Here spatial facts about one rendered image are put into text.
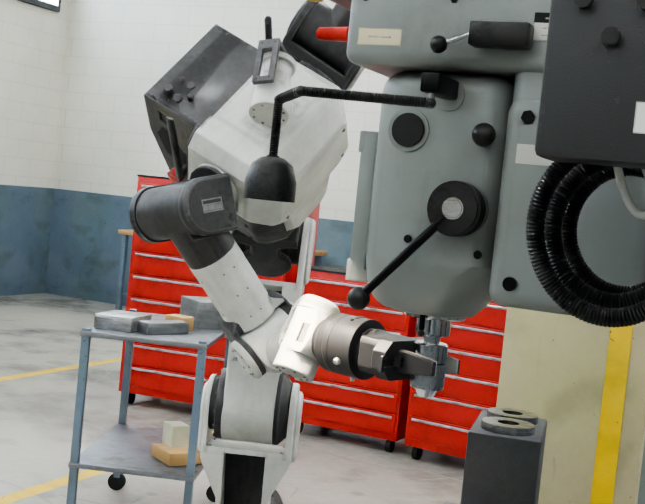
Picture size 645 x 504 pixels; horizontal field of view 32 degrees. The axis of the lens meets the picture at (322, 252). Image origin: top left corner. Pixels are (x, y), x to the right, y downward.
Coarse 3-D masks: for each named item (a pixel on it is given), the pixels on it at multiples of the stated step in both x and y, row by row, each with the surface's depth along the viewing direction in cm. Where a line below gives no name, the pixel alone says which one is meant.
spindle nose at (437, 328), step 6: (426, 324) 153; (432, 324) 152; (438, 324) 152; (444, 324) 153; (450, 324) 154; (426, 330) 153; (432, 330) 152; (438, 330) 152; (444, 330) 153; (438, 336) 152; (444, 336) 153
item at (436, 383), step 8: (416, 352) 154; (424, 352) 153; (432, 352) 152; (440, 360) 153; (440, 368) 153; (416, 376) 153; (424, 376) 153; (440, 376) 153; (416, 384) 153; (424, 384) 153; (432, 384) 153; (440, 384) 153
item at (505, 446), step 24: (504, 408) 203; (480, 432) 185; (504, 432) 186; (528, 432) 186; (480, 456) 185; (504, 456) 184; (528, 456) 183; (480, 480) 185; (504, 480) 184; (528, 480) 183
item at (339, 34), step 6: (318, 30) 171; (324, 30) 171; (330, 30) 170; (336, 30) 170; (342, 30) 169; (348, 30) 169; (318, 36) 171; (324, 36) 171; (330, 36) 170; (336, 36) 170; (342, 36) 169
